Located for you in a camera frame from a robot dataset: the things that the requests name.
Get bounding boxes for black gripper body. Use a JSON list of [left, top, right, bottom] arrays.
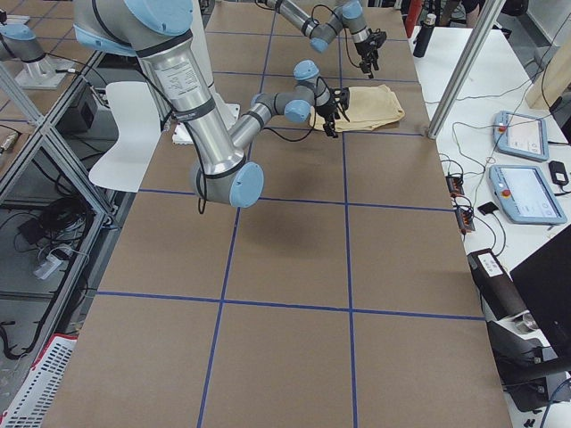
[[352, 28, 386, 65], [316, 87, 350, 121]]

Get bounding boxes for cream long-sleeve printed shirt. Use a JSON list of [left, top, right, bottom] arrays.
[[335, 85, 405, 132]]

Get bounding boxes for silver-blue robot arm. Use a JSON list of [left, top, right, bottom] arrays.
[[74, 1, 350, 208], [255, 0, 387, 78]]

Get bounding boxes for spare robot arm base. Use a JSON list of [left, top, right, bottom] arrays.
[[1, 23, 75, 89]]

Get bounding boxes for black water bottle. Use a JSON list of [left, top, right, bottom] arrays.
[[413, 13, 437, 58]]

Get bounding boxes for red cylinder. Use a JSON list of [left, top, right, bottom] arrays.
[[404, 0, 424, 38]]

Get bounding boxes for far blue teach pendant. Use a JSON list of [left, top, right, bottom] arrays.
[[493, 111, 549, 162]]

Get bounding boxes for blue teach pendant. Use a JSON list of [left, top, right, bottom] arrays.
[[493, 111, 549, 162], [488, 165, 567, 226]]

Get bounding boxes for near blue teach pendant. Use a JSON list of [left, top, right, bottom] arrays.
[[488, 165, 567, 226]]

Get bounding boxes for white plastic chair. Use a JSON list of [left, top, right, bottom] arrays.
[[88, 81, 168, 193]]

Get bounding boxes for black power adapter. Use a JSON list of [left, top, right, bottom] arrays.
[[548, 160, 569, 186]]

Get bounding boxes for black labelled box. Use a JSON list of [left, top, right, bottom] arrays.
[[467, 249, 529, 320]]

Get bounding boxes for black monitor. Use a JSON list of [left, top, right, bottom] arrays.
[[510, 227, 570, 356]]

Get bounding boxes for white power strip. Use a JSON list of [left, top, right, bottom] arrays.
[[33, 249, 68, 280]]

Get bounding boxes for white perforated basket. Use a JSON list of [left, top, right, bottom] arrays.
[[1, 333, 78, 428]]

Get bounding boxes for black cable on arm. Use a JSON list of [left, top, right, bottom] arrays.
[[262, 78, 334, 144], [310, 4, 365, 70]]

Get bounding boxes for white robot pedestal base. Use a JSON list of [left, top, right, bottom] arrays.
[[173, 0, 241, 144]]

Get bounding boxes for aluminium frame post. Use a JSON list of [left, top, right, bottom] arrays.
[[426, 0, 506, 140]]

